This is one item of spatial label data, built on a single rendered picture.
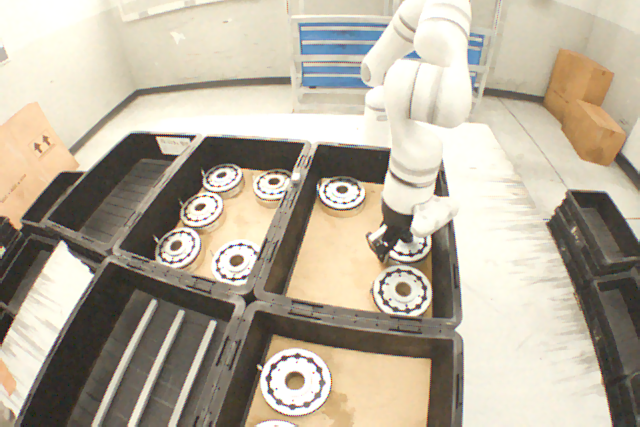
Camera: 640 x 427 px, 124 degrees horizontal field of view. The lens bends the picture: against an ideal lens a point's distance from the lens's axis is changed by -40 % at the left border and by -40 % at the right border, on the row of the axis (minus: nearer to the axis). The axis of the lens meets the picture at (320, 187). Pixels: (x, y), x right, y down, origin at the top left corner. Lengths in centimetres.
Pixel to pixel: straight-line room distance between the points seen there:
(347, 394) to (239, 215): 43
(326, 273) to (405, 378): 23
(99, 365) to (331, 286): 47
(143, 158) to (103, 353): 63
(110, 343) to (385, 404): 49
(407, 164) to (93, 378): 64
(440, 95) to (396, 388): 41
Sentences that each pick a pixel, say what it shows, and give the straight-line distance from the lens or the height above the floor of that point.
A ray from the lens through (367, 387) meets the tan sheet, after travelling 47.
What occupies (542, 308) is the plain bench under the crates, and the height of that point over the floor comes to 70.
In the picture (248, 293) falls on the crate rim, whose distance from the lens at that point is 43.
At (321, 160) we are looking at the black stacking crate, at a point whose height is 88.
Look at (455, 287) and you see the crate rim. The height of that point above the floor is 92.
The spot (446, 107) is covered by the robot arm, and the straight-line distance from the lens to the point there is 32.
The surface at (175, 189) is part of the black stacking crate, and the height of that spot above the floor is 90.
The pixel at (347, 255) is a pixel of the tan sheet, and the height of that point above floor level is 83.
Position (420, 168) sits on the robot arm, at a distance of 37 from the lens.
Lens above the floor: 130
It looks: 43 degrees down
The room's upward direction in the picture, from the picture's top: 3 degrees counter-clockwise
